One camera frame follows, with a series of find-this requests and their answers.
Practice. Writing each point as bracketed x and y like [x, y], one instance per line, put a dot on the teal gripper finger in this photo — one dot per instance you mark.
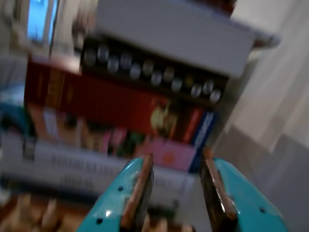
[113, 200]
[241, 200]

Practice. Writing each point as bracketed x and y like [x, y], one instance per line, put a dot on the white L'Histoire de l'Art book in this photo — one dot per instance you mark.
[132, 166]

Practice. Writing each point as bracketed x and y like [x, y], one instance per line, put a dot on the wooden chessboard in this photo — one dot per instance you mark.
[67, 217]

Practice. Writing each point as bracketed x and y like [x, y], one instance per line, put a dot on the pink illustrated book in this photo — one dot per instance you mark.
[169, 152]

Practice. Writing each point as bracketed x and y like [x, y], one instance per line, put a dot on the blue book white text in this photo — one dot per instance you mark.
[205, 135]

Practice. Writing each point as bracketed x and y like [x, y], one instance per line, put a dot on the red book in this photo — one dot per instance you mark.
[108, 101]

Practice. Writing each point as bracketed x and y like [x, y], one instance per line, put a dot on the black book silver circles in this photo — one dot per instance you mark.
[169, 89]

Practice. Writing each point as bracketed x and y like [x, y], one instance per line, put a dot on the teal plastic object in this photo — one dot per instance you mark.
[12, 116]

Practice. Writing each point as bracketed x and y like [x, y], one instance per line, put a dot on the white box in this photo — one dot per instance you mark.
[169, 31]

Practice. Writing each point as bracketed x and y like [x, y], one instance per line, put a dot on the white framed bright window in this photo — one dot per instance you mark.
[41, 21]

